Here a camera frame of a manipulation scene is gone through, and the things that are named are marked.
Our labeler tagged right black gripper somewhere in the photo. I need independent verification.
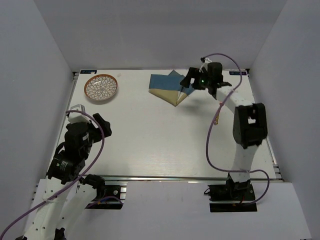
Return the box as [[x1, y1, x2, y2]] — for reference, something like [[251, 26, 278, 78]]
[[180, 67, 212, 90]]

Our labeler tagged blue beige checked placemat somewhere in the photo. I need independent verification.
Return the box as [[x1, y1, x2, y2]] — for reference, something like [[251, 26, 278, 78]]
[[148, 70, 195, 107]]

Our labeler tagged orange floral patterned plate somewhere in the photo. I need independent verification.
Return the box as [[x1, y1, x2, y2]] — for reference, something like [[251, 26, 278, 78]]
[[83, 74, 119, 102]]

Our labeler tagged gold fork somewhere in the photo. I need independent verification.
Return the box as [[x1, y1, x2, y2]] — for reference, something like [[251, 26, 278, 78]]
[[213, 115, 219, 125]]

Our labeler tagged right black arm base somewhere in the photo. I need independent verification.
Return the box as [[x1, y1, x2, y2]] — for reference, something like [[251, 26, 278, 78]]
[[203, 184, 258, 213]]

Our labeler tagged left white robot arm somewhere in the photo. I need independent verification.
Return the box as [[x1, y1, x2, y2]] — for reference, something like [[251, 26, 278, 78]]
[[19, 110, 112, 240]]

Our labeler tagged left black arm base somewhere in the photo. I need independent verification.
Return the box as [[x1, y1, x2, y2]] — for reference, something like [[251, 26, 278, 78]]
[[87, 181, 127, 210]]

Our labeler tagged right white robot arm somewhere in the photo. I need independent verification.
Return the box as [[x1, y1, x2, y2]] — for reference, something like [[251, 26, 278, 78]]
[[180, 62, 268, 200]]

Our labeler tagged right blue corner label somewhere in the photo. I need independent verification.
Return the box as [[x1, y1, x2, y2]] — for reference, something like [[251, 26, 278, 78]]
[[229, 71, 247, 76]]

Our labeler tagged blue corner label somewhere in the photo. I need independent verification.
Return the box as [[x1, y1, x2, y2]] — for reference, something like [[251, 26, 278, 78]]
[[229, 71, 247, 76], [80, 69, 97, 75]]

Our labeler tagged left blue corner label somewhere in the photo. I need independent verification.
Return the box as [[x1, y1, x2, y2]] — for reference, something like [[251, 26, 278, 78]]
[[80, 69, 97, 75]]

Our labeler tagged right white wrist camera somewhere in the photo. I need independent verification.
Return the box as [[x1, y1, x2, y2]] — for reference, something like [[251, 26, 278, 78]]
[[199, 57, 212, 73]]

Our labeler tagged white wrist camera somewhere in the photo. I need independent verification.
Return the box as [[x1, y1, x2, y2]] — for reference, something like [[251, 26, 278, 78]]
[[199, 57, 212, 73], [67, 104, 89, 124]]

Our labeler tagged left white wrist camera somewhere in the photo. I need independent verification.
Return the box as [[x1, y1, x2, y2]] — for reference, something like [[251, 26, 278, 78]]
[[67, 104, 89, 124]]

